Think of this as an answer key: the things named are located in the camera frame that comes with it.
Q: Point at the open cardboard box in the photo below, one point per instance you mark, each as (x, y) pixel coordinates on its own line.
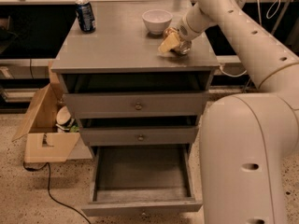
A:
(43, 142)

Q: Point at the white bowl in box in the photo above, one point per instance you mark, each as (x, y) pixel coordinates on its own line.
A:
(63, 116)

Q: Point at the metal stand pole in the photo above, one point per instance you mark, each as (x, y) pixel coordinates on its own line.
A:
(278, 17)

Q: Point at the white ceramic bowl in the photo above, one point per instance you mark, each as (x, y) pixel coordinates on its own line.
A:
(157, 20)

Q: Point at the blue soda can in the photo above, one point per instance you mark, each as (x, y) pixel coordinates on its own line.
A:
(85, 16)

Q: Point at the grey top drawer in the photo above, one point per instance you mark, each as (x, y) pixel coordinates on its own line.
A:
(135, 104)

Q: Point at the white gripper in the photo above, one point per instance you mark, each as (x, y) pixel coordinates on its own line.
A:
(183, 32)

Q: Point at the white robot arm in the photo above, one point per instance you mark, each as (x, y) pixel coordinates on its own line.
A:
(244, 137)

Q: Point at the grey open bottom drawer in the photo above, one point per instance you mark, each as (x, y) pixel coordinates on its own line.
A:
(140, 180)

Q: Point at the grey middle drawer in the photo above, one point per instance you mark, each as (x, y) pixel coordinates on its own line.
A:
(138, 136)

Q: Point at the grey drawer cabinet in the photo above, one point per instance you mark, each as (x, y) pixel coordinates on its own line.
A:
(122, 56)

